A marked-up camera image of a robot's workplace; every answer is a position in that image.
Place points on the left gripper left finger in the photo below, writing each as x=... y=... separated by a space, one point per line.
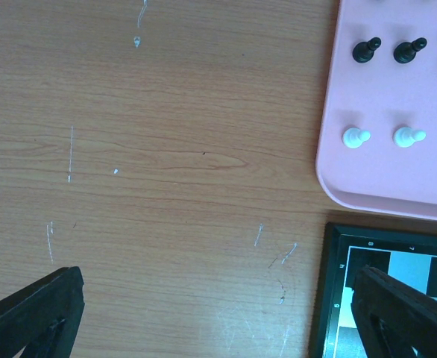
x=42 y=319

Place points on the pink plastic tray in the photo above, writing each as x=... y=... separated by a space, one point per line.
x=381 y=96

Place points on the black pawn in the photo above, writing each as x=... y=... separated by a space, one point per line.
x=406 y=52
x=364 y=51

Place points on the black white chessboard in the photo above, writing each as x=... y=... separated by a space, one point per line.
x=408 y=257

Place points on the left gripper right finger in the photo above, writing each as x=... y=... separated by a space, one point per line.
x=393 y=319

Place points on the white pawn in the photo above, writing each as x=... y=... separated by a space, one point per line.
x=355 y=137
x=405 y=137

